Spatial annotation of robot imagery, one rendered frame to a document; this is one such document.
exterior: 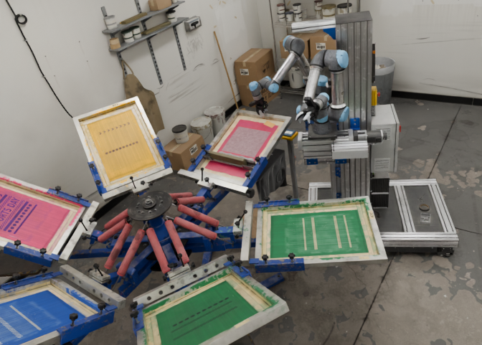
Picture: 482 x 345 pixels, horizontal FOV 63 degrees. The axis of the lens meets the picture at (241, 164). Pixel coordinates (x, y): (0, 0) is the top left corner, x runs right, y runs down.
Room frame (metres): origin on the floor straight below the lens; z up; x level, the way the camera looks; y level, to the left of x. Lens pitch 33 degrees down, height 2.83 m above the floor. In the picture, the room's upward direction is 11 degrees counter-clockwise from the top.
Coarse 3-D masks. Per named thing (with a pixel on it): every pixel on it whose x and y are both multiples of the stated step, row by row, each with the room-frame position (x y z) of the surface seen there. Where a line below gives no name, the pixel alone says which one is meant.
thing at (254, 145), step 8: (256, 128) 3.02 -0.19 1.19; (264, 128) 2.99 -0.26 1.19; (272, 128) 2.95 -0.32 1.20; (256, 136) 2.93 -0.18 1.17; (264, 136) 2.89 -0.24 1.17; (248, 144) 2.87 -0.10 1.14; (256, 144) 2.83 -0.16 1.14; (264, 144) 2.80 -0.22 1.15; (240, 152) 2.81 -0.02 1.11; (248, 152) 2.77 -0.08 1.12; (256, 152) 2.74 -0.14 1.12; (232, 168) 2.66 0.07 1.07; (240, 168) 2.63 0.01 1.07; (240, 176) 2.54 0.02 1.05
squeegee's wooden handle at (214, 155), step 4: (212, 152) 2.79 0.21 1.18; (216, 152) 2.77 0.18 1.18; (212, 156) 2.79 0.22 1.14; (216, 156) 2.76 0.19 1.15; (220, 156) 2.72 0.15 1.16; (224, 156) 2.70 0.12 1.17; (228, 156) 2.68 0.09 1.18; (232, 156) 2.66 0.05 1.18; (220, 160) 2.75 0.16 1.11; (224, 160) 2.72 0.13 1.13; (228, 160) 2.68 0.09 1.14; (232, 160) 2.65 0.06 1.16; (236, 160) 2.62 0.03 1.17; (240, 160) 2.59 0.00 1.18; (244, 160) 2.58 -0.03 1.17; (240, 164) 2.61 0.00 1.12; (244, 164) 2.58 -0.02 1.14
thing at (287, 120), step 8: (240, 112) 3.27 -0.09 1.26; (248, 112) 3.23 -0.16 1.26; (256, 112) 3.19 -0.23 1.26; (232, 120) 3.22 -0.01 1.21; (280, 120) 3.00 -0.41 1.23; (288, 120) 2.93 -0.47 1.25; (224, 128) 3.13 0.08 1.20; (280, 128) 2.87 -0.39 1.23; (216, 136) 3.06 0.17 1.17; (280, 136) 2.80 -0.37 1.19; (216, 144) 3.00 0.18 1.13; (272, 144) 2.72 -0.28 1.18; (216, 176) 2.59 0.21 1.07; (224, 176) 2.56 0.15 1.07; (240, 184) 2.43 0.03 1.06
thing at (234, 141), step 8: (240, 120) 3.20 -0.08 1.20; (248, 120) 3.16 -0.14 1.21; (240, 128) 3.10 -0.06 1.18; (248, 128) 3.06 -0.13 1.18; (232, 136) 3.03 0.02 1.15; (240, 136) 3.00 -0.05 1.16; (248, 136) 2.96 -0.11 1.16; (224, 144) 2.97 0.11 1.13; (232, 144) 2.93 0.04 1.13; (240, 144) 2.90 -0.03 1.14; (232, 152) 2.84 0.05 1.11; (208, 168) 2.76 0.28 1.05; (216, 168) 2.73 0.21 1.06; (224, 168) 2.70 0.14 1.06
